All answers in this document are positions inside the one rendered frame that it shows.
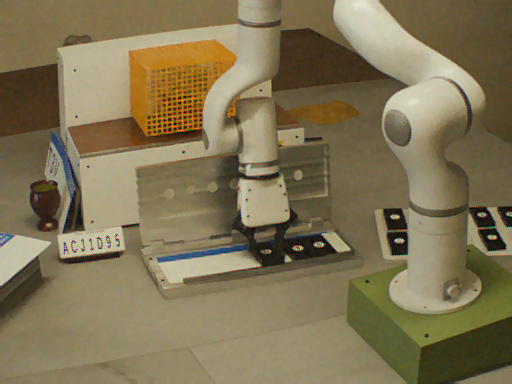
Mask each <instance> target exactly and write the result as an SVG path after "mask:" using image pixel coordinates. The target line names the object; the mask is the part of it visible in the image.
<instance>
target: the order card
mask: <svg viewBox="0 0 512 384"><path fill-rule="evenodd" d="M57 237H58V243H59V253H60V258H63V259H65V258H70V257H75V256H78V257H80V256H85V255H90V254H94V255H95V254H100V253H105V252H115V251H120V250H125V249H126V248H125V242H124V236H123V230H122V226H121V225H119V226H115V227H109V228H104V229H93V230H88V231H83V232H73V233H67V234H62V235H61V234H58V235H57Z"/></svg>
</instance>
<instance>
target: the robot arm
mask: <svg viewBox="0 0 512 384"><path fill-rule="evenodd" d="M333 20H334V23H335V25H336V27H337V28H338V29H339V31H340V33H341V34H342V35H343V36H344V37H345V38H346V40H347V41H348V42H349V43H350V44H351V45H352V46H353V48H354V49H355V50H356V51H357V52H358V53H359V54H360V55H361V56H362V57H363V58H364V59H365V60H366V61H367V62H368V63H369V64H371V65H372V66H374V67H375V68H376V69H377V70H380V71H381V72H383V73H385V74H386V75H388V76H390V77H392V78H396V79H398V80H399V81H401V82H403V83H404V84H406V85H407V86H410V87H408V88H406V89H403V90H401V91H400V92H397V93H396V94H395V95H393V96H392V97H391V99H389V100H388V102H387V104H386V106H385V107H384V109H385V110H384V112H383V116H382V128H383V134H384V137H385V141H386V143H387V145H389V147H390V148H391V151H392V152H394V153H395V156H396V157H397V158H399V160H400V162H401V164H402V165H403V166H404V169H405V171H406V173H407V176H408V179H409V220H408V265H407V270H405V271H403V272H401V273H400V274H398V275H396V276H395V277H394V279H393V280H392V281H391V283H390V286H389V293H390V298H391V299H392V300H393V303H396V305H397V306H400V307H401V308H403V309H406V310H408V311H410V312H415V313H418V314H420V313H422V314H427V315H432V314H447V313H453V312H456V311H459V310H462V309H464V308H466V307H468V306H469V305H472V304H473V303H474V302H475V301H476V300H477V299H478V298H479V295H480V294H481V281H480V279H479V277H478V276H477V275H475V274H474V272H471V271H470V270H469V269H466V264H467V240H468V209H469V183H468V176H467V174H466V173H465V171H464V170H463V169H462V168H461V166H460V165H457V164H455V163H454V162H452V161H449V160H445V147H446V145H449V144H451V143H453V142H454V141H458V140H459V139H462V138H465V137H466V136H467V135H471V134H472V133H473V132H475V131H477V130H478V128H479V127H481V125H482V124H483V121H484V120H485V116H486V114H487V104H486V100H485V94H484V92H483V91H482V89H481V87H480V86H479V84H478V83H477V82H476V81H475V80H474V79H473V78H472V77H471V76H470V74H468V73H466V72H465V71H464V70H463V69H462V68H461V67H459V66H457V65H456V64H455V63H454V62H451V61H450V60H449V59H447V58H446V57H445V56H442V55H441V54H439V53H437V52H436V51H434V50H433V49H430V48H429V47H427V46H426V45H425V44H423V43H421V42H419V41H418V40H417V39H415V38H413V37H412V36H411V35H410V34H409V33H407V32H406V31H405V29H404V28H402V27H401V26H400V24H398V23H397V22H396V20H395V19H394V18H393V17H392V16H391V15H390V14H389V12H388V11H387V10H386V9H385V8H384V6H383V5H382V4H380V2H379V1H378V0H336V2H335V5H334V11H333ZM281 22H282V10H281V0H238V46H237V59H236V63H235V64H234V65H233V66H232V67H231V68H229V70H228V71H227V72H225V73H224V74H223V75H222V77H220V78H219V79H218V80H217V81H216V82H215V84H214V85H213V87H212V88H211V89H210V91H209V92H208V94H207V98H206V101H205V104H204V110H203V131H202V141H203V145H204V148H205V149H206V150H207V151H208V153H209V154H212V155H217V154H233V153H238V161H239V163H240V165H239V167H238V169H239V172H242V173H244V175H243V176H242V178H239V184H238V212H237V214H236V216H235V217H234V218H233V219H232V221H231V222H230V227H232V228H234V229H235V230H237V231H238V232H239V233H240V234H243V235H244V236H245V237H246V241H247V251H248V253H249V254H250V255H251V256H252V257H254V258H256V257H258V256H257V244H256V240H255V236H254V235H255V226H266V225H272V224H274V226H275V228H276V233H275V234H274V239H275V249H277V250H278V252H279V253H280V254H283V249H285V242H284V234H286V231H287V229H288V227H289V226H291V224H292V223H293V222H294V221H295V219H296V218H298V216H297V214H296V213H295V211H294V210H292V209H291V208H290V207H289V204H288V199H287V189H286V185H285V181H284V178H283V175H282V174H279V172H278V171H279V170H280V162H279V142H278V128H277V116H276V104H275V99H274V98H272V97H269V96H253V97H246V98H241V99H239V100H237V101H235V102H234V108H235V114H234V115H233V116H232V117H226V114H227V111H228V109H229V107H230V106H231V104H232V103H233V101H234V100H235V99H236V98H237V97H238V96H240V95H241V93H243V92H244V91H246V90H248V89H250V88H252V87H254V86H255V85H259V84H261V83H263V82H266V81H269V80H271V79H273V78H274V77H275V76H276V75H277V73H278V72H279V68H280V40H281ZM239 222H241V223H244V225H246V229H245V228H243V227H242V226H239Z"/></svg>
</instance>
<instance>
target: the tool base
mask: <svg viewBox="0 0 512 384"><path fill-rule="evenodd" d="M329 222H330V218H325V219H322V218H321V217H314V218H310V221H308V222H303V223H296V224H292V226H293V228H292V229H289V230H287V231H286V234H284V238H286V237H292V236H297V235H302V234H309V233H316V232H324V231H327V232H332V231H336V230H335V227H334V226H331V224H330V223H329ZM336 232H337V231H336ZM275 233H276V232H272V233H266V228H262V229H256V230H255V235H254V236H255V240H256V242H263V241H269V240H275V239H274V234H275ZM337 233H338V232H337ZM338 234H339V233H338ZM339 235H340V234H339ZM340 236H341V235H340ZM341 237H342V236H341ZM342 238H343V237H342ZM343 239H344V238H343ZM344 240H345V239H344ZM345 241H346V240H345ZM346 242H347V241H346ZM150 243H151V245H149V246H144V249H141V258H142V259H143V261H144V262H145V264H146V267H147V269H148V270H149V271H150V273H151V275H152V277H153V279H154V282H156V284H157V286H158V288H159V289H160V291H161V294H162V295H163V297H164V299H170V298H174V297H184V296H189V295H194V294H195V295H200V294H205V293H210V292H220V291H225V290H230V289H235V288H246V287H251V286H255V285H261V284H266V283H271V282H282V281H287V280H292V279H297V278H302V277H307V276H312V275H318V274H323V273H328V272H332V271H338V270H343V269H348V268H353V267H358V266H362V257H361V255H360V254H357V252H356V251H355V255H351V256H344V257H338V258H333V259H327V260H322V261H317V262H312V263H307V264H301V265H296V266H291V267H285V268H280V269H275V270H264V271H259V272H254V273H248V274H243V275H238V276H227V277H222V278H217V279H211V280H201V281H196V282H191V283H184V282H175V283H170V282H169V281H168V279H167V278H166V276H165V275H164V273H163V272H162V269H161V267H160V266H159V264H158V262H157V261H156V260H155V257H159V256H170V255H175V254H180V253H185V252H188V253H191V252H196V251H201V250H208V249H213V248H224V247H230V246H235V245H241V244H246V243H247V241H246V237H245V236H244V235H243V234H240V233H239V232H238V231H237V230H231V233H230V234H222V235H216V236H210V241H209V242H204V243H199V244H194V245H188V246H185V245H183V244H184V242H183V240H182V241H176V242H171V243H163V242H162V241H157V242H153V241H152V242H150ZM150 258H152V260H151V259H150ZM161 279H164V281H161Z"/></svg>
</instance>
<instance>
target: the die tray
mask: <svg viewBox="0 0 512 384"><path fill-rule="evenodd" d="M487 209H488V210H489V212H490V214H491V215H492V217H493V219H494V220H495V227H477V226H476V223H474V221H473V218H472V217H471V216H470V213H469V212H468V240H467V245H469V244H473V245H474V246H476V247H477V248H478V249H480V250H481V251H482V252H483V253H485V254H486V255H487V256H488V257H490V258H491V259H504V258H512V227H506V225H504V223H503V221H502V219H501V217H500V216H499V214H498V212H497V208H487ZM402 210H403V212H404V215H405V220H406V223H407V224H408V220H409V209H402ZM374 215H375V223H376V227H377V231H378V239H379V242H380V245H381V253H382V257H383V261H384V263H388V264H399V263H405V262H408V255H391V253H390V247H389V244H388V242H387V232H391V231H388V229H387V226H386V224H385V220H384V215H383V209H376V210H375V214H374ZM487 228H496V229H497V231H498V232H499V234H500V236H501V237H502V239H503V241H504V242H505V244H506V245H507V248H506V250H502V251H487V249H486V248H485V246H484V244H483V242H482V240H480V237H479V236H478V229H487Z"/></svg>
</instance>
